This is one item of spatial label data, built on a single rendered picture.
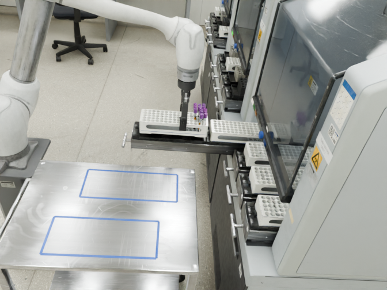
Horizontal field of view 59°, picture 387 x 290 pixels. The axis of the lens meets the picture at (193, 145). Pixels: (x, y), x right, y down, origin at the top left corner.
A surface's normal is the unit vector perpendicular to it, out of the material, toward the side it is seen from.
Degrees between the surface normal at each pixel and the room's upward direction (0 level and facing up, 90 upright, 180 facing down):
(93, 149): 0
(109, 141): 0
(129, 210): 0
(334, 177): 90
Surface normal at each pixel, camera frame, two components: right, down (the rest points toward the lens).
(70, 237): 0.11, -0.77
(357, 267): 0.02, 0.62
